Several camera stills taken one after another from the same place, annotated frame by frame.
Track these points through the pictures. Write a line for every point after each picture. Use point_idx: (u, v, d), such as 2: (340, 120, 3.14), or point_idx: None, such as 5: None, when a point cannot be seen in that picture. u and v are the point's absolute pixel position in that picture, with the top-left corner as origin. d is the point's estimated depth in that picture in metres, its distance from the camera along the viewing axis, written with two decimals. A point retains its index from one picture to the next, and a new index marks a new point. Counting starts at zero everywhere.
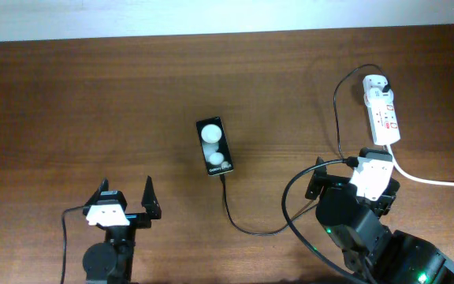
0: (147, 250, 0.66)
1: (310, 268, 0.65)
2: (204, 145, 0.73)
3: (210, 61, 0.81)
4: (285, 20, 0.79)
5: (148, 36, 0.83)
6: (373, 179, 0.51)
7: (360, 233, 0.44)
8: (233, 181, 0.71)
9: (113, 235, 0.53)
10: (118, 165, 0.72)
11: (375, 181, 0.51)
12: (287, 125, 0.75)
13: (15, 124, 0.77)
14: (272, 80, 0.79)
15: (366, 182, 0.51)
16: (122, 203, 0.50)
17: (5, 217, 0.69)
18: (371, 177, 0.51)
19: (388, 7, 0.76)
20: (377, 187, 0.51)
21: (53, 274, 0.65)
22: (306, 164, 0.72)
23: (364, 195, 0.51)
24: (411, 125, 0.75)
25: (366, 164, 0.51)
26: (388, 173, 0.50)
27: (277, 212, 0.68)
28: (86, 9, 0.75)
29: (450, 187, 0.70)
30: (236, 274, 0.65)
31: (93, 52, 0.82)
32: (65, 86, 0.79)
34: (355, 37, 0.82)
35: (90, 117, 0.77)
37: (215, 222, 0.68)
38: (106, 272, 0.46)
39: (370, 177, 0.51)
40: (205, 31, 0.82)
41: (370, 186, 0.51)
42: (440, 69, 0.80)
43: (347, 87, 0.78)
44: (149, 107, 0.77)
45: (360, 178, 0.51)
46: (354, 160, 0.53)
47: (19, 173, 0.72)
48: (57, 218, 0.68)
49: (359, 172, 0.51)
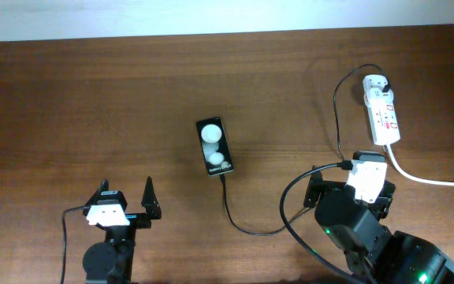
0: (147, 250, 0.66)
1: (310, 268, 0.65)
2: (204, 145, 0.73)
3: (210, 61, 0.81)
4: (285, 19, 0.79)
5: (148, 36, 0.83)
6: (368, 181, 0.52)
7: (359, 233, 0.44)
8: (233, 181, 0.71)
9: (113, 235, 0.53)
10: (118, 165, 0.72)
11: (371, 182, 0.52)
12: (287, 125, 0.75)
13: (15, 124, 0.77)
14: (272, 80, 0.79)
15: (362, 184, 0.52)
16: (122, 203, 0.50)
17: (5, 217, 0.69)
18: (366, 179, 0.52)
19: (388, 7, 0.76)
20: (372, 189, 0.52)
21: (53, 274, 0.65)
22: (306, 164, 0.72)
23: (361, 197, 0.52)
24: (411, 125, 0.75)
25: (359, 166, 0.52)
26: (383, 174, 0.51)
27: (277, 212, 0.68)
28: (86, 9, 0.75)
29: (450, 187, 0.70)
30: (236, 274, 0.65)
31: (94, 52, 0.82)
32: (65, 85, 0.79)
34: (355, 37, 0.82)
35: (90, 117, 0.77)
37: (215, 222, 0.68)
38: (106, 272, 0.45)
39: (366, 180, 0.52)
40: (205, 31, 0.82)
41: (366, 189, 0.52)
42: (441, 69, 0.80)
43: (347, 87, 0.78)
44: (149, 107, 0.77)
45: (355, 181, 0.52)
46: (348, 163, 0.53)
47: (19, 173, 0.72)
48: (57, 218, 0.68)
49: (352, 174, 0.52)
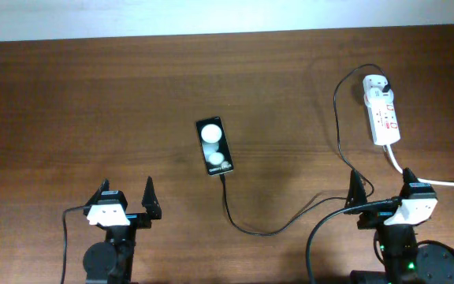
0: (148, 250, 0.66)
1: (310, 268, 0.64)
2: (204, 145, 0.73)
3: (210, 61, 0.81)
4: (285, 20, 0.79)
5: (148, 36, 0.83)
6: (386, 135, 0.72)
7: (402, 214, 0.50)
8: (233, 181, 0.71)
9: (113, 235, 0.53)
10: (118, 166, 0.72)
11: (388, 136, 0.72)
12: (288, 124, 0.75)
13: (15, 124, 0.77)
14: (272, 80, 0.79)
15: (381, 136, 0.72)
16: (122, 203, 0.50)
17: (6, 217, 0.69)
18: (385, 132, 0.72)
19: (391, 7, 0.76)
20: (388, 140, 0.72)
21: (53, 274, 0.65)
22: (306, 165, 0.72)
23: (380, 144, 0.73)
24: (411, 125, 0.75)
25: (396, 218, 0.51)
26: (397, 134, 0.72)
27: (277, 211, 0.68)
28: (86, 9, 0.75)
29: (450, 187, 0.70)
30: (236, 274, 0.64)
31: (93, 52, 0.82)
32: (64, 85, 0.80)
34: (355, 37, 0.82)
35: (90, 117, 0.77)
37: (216, 222, 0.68)
38: (106, 272, 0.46)
39: (385, 132, 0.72)
40: (204, 31, 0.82)
41: (386, 139, 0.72)
42: (440, 68, 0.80)
43: (348, 87, 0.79)
44: (149, 106, 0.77)
45: (380, 133, 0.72)
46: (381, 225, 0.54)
47: (20, 172, 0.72)
48: (57, 218, 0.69)
49: (377, 129, 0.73)
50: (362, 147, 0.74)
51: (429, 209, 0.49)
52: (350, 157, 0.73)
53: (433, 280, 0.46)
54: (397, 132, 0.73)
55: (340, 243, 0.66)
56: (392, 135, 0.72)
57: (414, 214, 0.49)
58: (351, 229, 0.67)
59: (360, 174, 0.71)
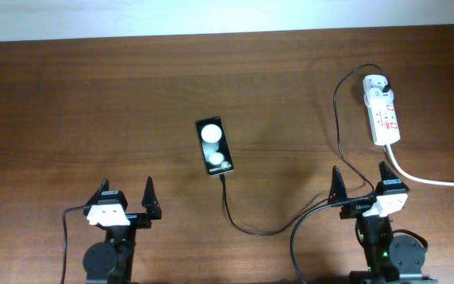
0: (148, 249, 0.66)
1: (310, 268, 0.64)
2: (204, 145, 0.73)
3: (210, 61, 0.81)
4: (285, 20, 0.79)
5: (149, 36, 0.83)
6: (385, 135, 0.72)
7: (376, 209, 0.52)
8: (233, 181, 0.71)
9: (113, 235, 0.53)
10: (118, 166, 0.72)
11: (388, 136, 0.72)
12: (288, 124, 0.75)
13: (15, 124, 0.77)
14: (272, 80, 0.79)
15: (381, 136, 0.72)
16: (122, 203, 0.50)
17: (6, 217, 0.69)
18: (385, 132, 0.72)
19: (391, 7, 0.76)
20: (388, 140, 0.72)
21: (53, 274, 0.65)
22: (306, 165, 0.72)
23: (380, 144, 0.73)
24: (411, 125, 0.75)
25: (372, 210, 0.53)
26: (397, 134, 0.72)
27: (277, 211, 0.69)
28: (86, 9, 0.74)
29: (450, 187, 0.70)
30: (236, 273, 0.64)
31: (93, 52, 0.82)
32: (64, 85, 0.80)
34: (355, 37, 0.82)
35: (89, 117, 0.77)
37: (216, 222, 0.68)
38: (106, 271, 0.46)
39: (385, 133, 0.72)
40: (205, 31, 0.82)
41: (386, 139, 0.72)
42: (440, 68, 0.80)
43: (347, 87, 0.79)
44: (149, 106, 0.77)
45: (380, 133, 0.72)
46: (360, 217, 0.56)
47: (20, 172, 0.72)
48: (57, 218, 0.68)
49: (377, 129, 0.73)
50: (362, 147, 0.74)
51: (400, 203, 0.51)
52: (350, 157, 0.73)
53: (403, 267, 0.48)
54: (397, 132, 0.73)
55: (340, 243, 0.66)
56: (392, 135, 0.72)
57: (387, 208, 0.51)
58: (351, 229, 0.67)
59: (360, 174, 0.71)
